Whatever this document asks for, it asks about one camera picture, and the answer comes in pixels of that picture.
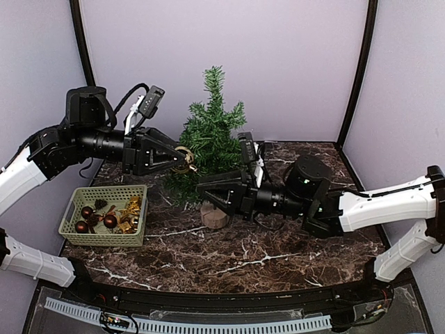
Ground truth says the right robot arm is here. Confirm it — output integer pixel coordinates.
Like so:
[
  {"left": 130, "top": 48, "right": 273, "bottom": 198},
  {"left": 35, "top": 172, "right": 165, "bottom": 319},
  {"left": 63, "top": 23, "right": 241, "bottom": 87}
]
[{"left": 197, "top": 155, "right": 444, "bottom": 302}]

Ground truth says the black frame post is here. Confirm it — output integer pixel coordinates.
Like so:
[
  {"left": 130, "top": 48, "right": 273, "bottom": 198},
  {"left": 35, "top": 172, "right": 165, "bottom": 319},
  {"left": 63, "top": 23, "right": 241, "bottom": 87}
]
[
  {"left": 336, "top": 0, "right": 379, "bottom": 151},
  {"left": 69, "top": 0, "right": 96, "bottom": 86}
]

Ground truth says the green perforated plastic basket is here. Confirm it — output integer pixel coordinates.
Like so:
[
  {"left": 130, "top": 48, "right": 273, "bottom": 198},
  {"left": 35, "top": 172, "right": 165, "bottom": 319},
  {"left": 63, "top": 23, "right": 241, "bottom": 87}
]
[{"left": 58, "top": 184, "right": 148, "bottom": 247}]

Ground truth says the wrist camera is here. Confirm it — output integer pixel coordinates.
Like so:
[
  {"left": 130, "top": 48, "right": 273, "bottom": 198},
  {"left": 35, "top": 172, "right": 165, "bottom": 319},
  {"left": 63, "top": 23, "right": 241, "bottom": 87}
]
[
  {"left": 124, "top": 83, "right": 165, "bottom": 135},
  {"left": 238, "top": 131, "right": 267, "bottom": 189}
]

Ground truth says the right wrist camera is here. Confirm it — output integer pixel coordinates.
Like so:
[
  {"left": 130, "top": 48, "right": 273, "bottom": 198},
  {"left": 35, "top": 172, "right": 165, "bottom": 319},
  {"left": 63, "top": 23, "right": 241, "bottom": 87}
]
[{"left": 238, "top": 131, "right": 267, "bottom": 189}]

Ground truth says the brown pine cone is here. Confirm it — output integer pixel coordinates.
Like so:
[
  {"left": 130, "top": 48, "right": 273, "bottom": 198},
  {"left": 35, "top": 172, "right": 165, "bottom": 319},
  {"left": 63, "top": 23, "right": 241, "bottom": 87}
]
[{"left": 95, "top": 199, "right": 108, "bottom": 210}]

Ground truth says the small green christmas tree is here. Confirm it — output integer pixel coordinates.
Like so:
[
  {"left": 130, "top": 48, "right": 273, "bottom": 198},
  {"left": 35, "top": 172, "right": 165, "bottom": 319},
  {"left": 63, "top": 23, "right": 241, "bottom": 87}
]
[{"left": 164, "top": 65, "right": 247, "bottom": 205}]

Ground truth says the black front rail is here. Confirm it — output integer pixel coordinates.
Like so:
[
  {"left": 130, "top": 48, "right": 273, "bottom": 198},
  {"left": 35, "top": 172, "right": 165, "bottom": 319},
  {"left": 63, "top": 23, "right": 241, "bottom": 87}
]
[{"left": 62, "top": 281, "right": 394, "bottom": 314}]

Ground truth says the gold gift box ornament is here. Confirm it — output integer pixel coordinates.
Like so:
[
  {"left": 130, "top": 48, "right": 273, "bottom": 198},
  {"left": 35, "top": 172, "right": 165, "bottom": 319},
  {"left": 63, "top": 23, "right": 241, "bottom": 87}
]
[{"left": 118, "top": 222, "right": 135, "bottom": 234}]

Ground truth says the left black frame post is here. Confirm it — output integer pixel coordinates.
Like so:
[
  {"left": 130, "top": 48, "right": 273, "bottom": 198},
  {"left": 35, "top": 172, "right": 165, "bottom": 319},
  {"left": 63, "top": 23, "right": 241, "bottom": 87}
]
[{"left": 69, "top": 0, "right": 96, "bottom": 86}]

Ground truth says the white slotted cable duct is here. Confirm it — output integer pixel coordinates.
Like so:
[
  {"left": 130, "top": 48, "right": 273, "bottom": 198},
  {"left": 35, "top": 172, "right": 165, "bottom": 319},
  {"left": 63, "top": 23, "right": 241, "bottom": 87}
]
[{"left": 44, "top": 297, "right": 332, "bottom": 333}]

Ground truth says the brown ball ornament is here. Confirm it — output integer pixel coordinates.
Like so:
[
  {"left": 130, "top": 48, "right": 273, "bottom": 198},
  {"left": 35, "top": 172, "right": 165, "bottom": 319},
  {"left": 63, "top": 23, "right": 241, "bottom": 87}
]
[
  {"left": 81, "top": 206, "right": 94, "bottom": 219},
  {"left": 103, "top": 214, "right": 118, "bottom": 229},
  {"left": 74, "top": 221, "right": 89, "bottom": 234}
]

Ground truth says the round wooden tree base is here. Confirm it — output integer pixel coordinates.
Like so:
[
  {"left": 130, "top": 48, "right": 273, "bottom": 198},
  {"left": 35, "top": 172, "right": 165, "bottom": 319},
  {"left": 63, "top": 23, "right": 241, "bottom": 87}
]
[{"left": 200, "top": 202, "right": 229, "bottom": 230}]

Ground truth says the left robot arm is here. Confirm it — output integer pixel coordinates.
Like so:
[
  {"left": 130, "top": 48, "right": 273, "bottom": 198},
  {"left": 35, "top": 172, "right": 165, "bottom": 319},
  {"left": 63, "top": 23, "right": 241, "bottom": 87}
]
[{"left": 1, "top": 83, "right": 187, "bottom": 214}]

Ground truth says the right black frame post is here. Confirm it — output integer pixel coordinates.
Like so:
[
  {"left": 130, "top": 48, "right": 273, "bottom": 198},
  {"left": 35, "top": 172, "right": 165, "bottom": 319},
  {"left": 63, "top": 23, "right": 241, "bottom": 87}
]
[{"left": 336, "top": 0, "right": 379, "bottom": 151}]

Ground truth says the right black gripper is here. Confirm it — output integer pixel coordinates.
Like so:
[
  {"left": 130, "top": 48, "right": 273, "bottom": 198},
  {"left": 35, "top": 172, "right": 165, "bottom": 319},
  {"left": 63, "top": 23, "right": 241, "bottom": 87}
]
[{"left": 196, "top": 168, "right": 309, "bottom": 222}]

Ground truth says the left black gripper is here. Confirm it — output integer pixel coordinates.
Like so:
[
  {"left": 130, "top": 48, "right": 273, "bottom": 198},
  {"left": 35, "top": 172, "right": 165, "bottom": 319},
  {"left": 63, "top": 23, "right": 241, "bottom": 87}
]
[{"left": 74, "top": 125, "right": 188, "bottom": 176}]

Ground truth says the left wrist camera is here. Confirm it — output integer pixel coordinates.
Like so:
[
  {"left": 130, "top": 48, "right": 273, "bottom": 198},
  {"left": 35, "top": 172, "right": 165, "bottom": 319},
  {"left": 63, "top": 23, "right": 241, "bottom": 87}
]
[{"left": 124, "top": 83, "right": 165, "bottom": 135}]

